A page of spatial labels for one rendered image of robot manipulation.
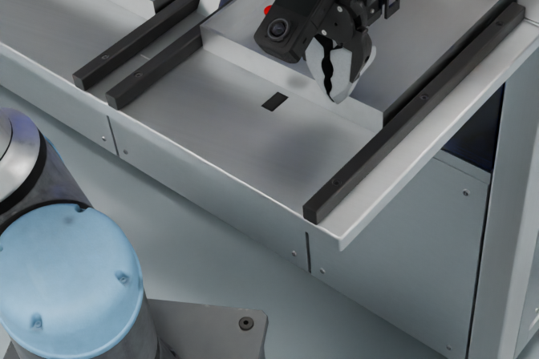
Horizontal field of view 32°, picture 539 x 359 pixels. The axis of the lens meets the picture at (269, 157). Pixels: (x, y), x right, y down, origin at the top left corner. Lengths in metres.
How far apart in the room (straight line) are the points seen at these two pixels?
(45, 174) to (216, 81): 0.32
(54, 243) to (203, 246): 1.31
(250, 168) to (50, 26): 0.37
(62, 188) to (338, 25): 0.31
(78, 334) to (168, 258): 1.32
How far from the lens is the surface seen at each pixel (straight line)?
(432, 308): 1.70
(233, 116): 1.06
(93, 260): 0.77
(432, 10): 1.19
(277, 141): 1.02
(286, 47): 0.88
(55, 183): 0.86
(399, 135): 1.00
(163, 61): 1.11
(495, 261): 1.50
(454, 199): 1.46
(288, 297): 1.98
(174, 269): 2.05
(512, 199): 1.39
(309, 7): 0.89
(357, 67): 0.96
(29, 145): 0.84
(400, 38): 1.14
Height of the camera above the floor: 1.60
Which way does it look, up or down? 45 degrees down
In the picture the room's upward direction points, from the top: 6 degrees counter-clockwise
